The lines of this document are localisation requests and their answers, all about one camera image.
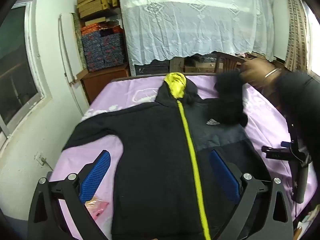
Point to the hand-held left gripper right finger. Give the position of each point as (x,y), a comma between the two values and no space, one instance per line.
(225,177)

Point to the dark flat boxes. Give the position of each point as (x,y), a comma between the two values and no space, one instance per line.
(152,67)

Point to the white wall pipe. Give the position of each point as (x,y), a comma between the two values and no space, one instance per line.
(65,55)

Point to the window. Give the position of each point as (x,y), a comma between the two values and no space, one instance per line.
(15,75)

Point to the white lace curtain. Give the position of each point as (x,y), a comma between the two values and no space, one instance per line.
(187,25)

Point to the stack of patterned storage boxes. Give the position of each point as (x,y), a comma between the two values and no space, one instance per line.
(105,50)

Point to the person's right hand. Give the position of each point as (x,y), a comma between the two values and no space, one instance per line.
(255,71)

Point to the checkered curtain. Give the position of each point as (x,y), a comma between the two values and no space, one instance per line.
(296,30)

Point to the wall socket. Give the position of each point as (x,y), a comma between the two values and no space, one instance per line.
(40,158)

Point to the wooden chair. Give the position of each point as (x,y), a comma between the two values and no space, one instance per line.
(225,60)

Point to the wooden cabinet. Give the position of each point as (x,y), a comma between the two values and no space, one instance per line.
(105,82)

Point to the pink plastic packet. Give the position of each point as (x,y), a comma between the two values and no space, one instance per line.
(96,206)

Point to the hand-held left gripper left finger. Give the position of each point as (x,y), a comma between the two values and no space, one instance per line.
(96,175)

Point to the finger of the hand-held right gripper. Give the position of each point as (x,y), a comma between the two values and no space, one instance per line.
(286,144)
(275,152)

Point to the stack of cardboard boxes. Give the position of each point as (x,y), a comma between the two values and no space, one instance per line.
(92,2)

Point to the floral fabric roll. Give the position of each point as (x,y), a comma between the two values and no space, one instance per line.
(79,40)

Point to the wooden post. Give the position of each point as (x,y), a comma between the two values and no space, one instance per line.
(177,65)

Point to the black jacket with yellow zipper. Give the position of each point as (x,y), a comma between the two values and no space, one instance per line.
(155,142)

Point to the purple printed blanket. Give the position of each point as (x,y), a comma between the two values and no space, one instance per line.
(140,90)

